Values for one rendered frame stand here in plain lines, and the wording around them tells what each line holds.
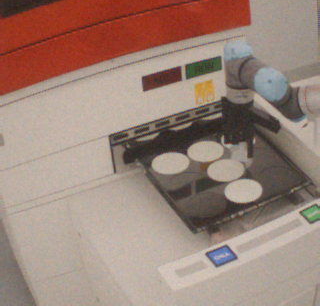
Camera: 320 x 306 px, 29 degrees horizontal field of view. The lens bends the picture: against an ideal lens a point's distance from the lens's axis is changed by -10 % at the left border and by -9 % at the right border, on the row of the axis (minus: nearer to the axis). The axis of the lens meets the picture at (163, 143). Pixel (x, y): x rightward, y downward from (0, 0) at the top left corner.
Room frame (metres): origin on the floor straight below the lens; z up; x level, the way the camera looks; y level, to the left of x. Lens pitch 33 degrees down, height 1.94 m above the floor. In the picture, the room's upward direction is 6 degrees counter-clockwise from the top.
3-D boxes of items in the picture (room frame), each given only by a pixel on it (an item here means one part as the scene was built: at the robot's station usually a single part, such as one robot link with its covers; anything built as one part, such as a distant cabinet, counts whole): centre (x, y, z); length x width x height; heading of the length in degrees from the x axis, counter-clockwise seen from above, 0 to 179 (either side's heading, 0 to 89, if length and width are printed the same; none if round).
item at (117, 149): (1.63, -0.06, 0.89); 0.44 x 0.02 x 0.10; 112
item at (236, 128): (1.43, -0.20, 1.06); 0.09 x 0.08 x 0.12; 86
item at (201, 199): (1.44, -0.15, 0.90); 0.34 x 0.34 x 0.01; 22
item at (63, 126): (1.58, 0.11, 1.02); 0.82 x 0.03 x 0.40; 112
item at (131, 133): (1.63, -0.06, 0.96); 0.44 x 0.01 x 0.02; 112
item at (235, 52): (1.43, -0.21, 1.22); 0.09 x 0.08 x 0.11; 28
